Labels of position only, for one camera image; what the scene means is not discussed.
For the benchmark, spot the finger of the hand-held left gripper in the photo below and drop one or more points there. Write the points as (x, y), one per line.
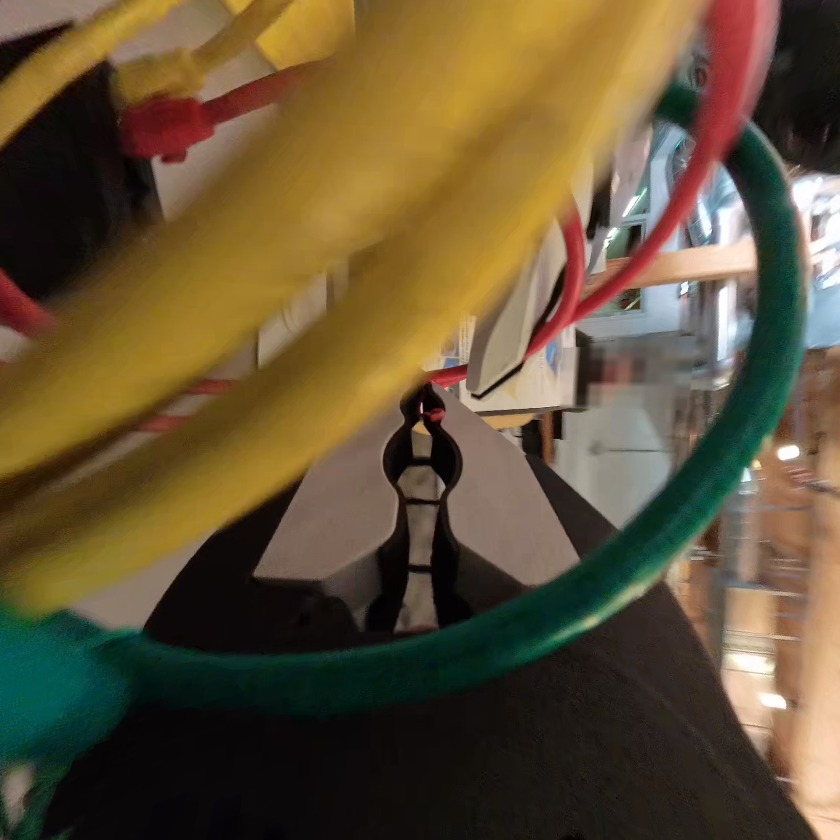
(505, 348)

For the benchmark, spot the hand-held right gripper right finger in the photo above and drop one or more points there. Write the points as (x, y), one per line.
(505, 512)

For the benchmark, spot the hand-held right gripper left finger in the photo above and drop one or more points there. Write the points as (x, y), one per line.
(341, 525)

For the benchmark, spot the printed instruction sheet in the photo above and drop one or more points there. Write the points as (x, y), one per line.
(544, 387)

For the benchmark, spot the instruction sheet on stand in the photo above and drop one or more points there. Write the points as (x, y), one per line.
(512, 418)

